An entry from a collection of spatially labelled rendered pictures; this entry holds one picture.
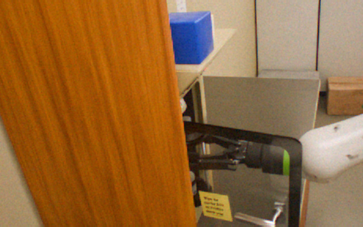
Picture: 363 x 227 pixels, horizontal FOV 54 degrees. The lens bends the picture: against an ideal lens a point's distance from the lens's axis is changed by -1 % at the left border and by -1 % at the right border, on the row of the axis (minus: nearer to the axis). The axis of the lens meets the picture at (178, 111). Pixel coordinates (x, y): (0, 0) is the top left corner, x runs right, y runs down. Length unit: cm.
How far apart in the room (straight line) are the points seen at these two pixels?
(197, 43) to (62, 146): 41
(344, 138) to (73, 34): 57
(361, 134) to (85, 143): 59
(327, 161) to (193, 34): 37
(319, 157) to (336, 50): 319
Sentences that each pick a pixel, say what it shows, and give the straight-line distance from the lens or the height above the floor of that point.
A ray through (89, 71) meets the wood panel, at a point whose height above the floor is 154.
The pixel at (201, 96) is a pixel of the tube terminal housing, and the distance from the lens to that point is 108.
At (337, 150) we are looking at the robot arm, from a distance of 78.
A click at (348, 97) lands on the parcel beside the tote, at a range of 371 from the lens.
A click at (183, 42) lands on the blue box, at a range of 75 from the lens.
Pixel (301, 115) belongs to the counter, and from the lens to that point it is 175.
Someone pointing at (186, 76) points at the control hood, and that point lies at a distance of 73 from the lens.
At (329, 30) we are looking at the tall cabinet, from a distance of 387.
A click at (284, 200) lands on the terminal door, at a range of 80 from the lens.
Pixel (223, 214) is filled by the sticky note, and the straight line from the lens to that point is 89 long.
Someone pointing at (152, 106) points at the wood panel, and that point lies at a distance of 70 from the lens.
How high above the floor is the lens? 176
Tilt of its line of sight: 26 degrees down
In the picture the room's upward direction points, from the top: 8 degrees counter-clockwise
